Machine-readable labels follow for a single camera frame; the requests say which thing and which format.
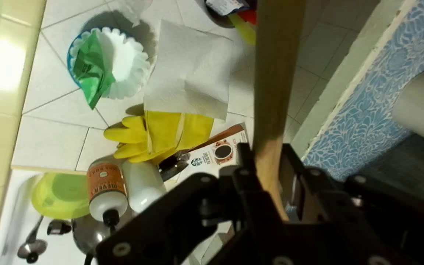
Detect white pump bottle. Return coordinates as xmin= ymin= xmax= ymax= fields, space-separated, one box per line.
xmin=122 ymin=159 xmax=168 ymax=215

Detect white paper towel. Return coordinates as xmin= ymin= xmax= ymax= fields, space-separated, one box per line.
xmin=143 ymin=20 xmax=232 ymax=123

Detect white printed food box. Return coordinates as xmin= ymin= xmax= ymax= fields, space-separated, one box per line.
xmin=165 ymin=123 xmax=250 ymax=181

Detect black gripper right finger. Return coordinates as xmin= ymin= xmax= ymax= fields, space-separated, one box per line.
xmin=278 ymin=143 xmax=332 ymax=224

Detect lime green bowl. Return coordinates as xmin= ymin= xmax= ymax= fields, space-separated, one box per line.
xmin=28 ymin=171 xmax=91 ymax=221

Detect white coffee filters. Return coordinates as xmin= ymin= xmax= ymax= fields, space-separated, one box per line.
xmin=92 ymin=27 xmax=151 ymax=100

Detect white paper roll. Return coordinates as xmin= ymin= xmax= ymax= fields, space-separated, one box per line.
xmin=390 ymin=71 xmax=424 ymax=149

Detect yellow rubber glove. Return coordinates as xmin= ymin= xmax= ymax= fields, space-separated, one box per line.
xmin=122 ymin=109 xmax=216 ymax=159
xmin=101 ymin=115 xmax=165 ymax=167

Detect wooden spoon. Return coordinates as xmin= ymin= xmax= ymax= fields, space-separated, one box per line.
xmin=251 ymin=0 xmax=307 ymax=223

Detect white labelled packet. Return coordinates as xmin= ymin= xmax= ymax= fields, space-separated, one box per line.
xmin=203 ymin=0 xmax=246 ymax=17

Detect white sink basin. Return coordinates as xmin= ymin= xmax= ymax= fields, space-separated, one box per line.
xmin=0 ymin=168 xmax=140 ymax=265

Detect green plastic bag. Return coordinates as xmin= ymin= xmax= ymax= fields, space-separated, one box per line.
xmin=70 ymin=31 xmax=118 ymax=111

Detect metal ladle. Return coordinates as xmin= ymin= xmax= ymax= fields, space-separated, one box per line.
xmin=16 ymin=215 xmax=48 ymax=264

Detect yellow plastic utensil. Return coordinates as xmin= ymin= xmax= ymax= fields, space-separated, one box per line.
xmin=228 ymin=14 xmax=257 ymax=47

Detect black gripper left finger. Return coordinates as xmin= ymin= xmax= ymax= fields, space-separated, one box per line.
xmin=219 ymin=142 xmax=285 ymax=239

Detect red plastic utensil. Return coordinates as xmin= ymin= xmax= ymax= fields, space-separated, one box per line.
xmin=240 ymin=8 xmax=259 ymax=27

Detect orange labelled pump bottle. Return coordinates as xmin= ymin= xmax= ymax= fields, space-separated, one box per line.
xmin=85 ymin=156 xmax=129 ymax=230

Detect blue patterned shelf liner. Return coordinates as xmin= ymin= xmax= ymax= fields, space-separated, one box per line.
xmin=302 ymin=0 xmax=424 ymax=181

